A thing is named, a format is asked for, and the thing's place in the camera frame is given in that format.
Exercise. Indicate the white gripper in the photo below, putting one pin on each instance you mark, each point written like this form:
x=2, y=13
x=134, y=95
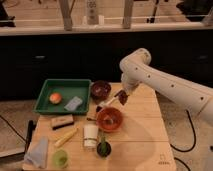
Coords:
x=129, y=85

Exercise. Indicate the dark purple grapes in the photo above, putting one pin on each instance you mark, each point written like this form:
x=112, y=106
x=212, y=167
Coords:
x=122, y=97

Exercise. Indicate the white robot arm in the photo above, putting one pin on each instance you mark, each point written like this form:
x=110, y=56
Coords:
x=135, y=70

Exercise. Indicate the purple bowl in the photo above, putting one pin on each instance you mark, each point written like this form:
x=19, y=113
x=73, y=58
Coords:
x=100, y=90

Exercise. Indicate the orange red bowl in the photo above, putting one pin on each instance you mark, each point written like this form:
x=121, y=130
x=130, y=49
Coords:
x=110, y=113

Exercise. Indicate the metal spoon in bowl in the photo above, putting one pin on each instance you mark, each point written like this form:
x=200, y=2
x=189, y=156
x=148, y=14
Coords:
x=101, y=120

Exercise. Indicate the grey blue sponge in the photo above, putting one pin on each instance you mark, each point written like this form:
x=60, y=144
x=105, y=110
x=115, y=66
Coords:
x=73, y=104

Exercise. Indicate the green plastic tray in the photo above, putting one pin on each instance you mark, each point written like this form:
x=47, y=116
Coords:
x=68, y=89

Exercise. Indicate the white cup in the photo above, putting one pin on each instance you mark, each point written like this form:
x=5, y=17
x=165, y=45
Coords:
x=90, y=134

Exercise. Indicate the orange peach fruit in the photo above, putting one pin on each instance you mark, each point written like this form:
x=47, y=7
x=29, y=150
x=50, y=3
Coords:
x=55, y=98

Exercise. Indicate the wooden block eraser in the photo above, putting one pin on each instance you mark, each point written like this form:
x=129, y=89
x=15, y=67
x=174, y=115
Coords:
x=61, y=121

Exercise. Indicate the green plastic cup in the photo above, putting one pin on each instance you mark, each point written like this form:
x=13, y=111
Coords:
x=60, y=159

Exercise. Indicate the grey blue cloth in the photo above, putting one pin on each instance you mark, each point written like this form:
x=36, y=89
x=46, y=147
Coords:
x=38, y=155

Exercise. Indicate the white handled brush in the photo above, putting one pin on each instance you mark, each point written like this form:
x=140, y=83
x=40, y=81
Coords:
x=107, y=103

